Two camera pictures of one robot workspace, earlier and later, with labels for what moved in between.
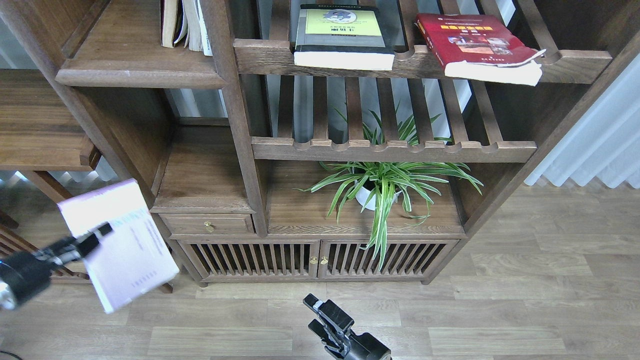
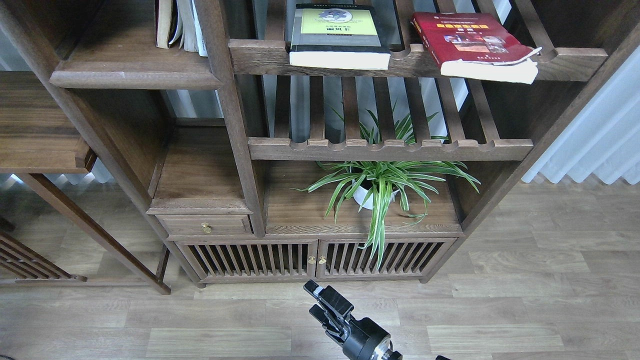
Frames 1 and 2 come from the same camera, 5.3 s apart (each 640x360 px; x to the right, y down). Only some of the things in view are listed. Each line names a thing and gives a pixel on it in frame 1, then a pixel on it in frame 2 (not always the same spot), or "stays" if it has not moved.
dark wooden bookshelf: [291, 142] stays
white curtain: [604, 143] stays
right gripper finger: [327, 336] → [320, 314]
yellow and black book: [340, 37] stays
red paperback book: [480, 47] stays
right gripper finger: [341, 322] → [332, 298]
